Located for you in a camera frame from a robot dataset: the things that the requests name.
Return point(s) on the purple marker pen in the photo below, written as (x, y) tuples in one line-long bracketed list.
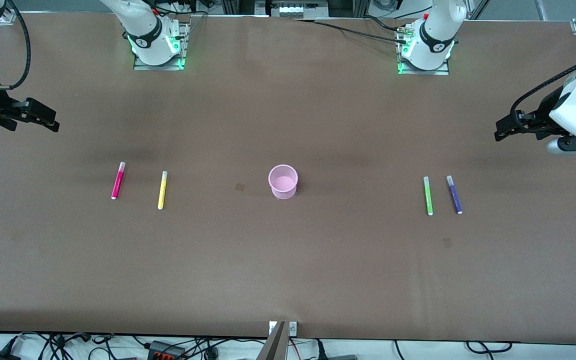
[(454, 196)]

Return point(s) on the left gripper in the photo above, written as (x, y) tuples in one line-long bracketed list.
[(541, 114)]

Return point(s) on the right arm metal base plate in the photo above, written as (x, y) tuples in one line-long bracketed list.
[(180, 47)]

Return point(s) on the brown wooden strut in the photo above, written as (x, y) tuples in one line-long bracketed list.
[(274, 345)]

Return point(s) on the aluminium frame with connectors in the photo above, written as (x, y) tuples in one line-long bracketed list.
[(293, 7)]

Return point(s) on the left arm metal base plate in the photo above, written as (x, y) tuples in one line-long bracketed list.
[(423, 71)]

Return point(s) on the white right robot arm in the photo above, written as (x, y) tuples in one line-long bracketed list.
[(143, 30)]

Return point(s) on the yellow marker pen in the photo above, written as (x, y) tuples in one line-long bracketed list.
[(162, 191)]

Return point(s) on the white metal bracket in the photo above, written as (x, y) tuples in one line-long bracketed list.
[(293, 328)]

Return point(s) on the pink marker pen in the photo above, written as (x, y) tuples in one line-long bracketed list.
[(117, 182)]

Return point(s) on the black power adapter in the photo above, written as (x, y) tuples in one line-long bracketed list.
[(0, 355)]

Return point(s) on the pink plastic cup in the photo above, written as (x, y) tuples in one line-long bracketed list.
[(283, 184)]

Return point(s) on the green marker pen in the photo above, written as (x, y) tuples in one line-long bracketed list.
[(428, 197)]

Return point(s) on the black orange power strip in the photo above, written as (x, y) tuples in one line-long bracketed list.
[(165, 350)]

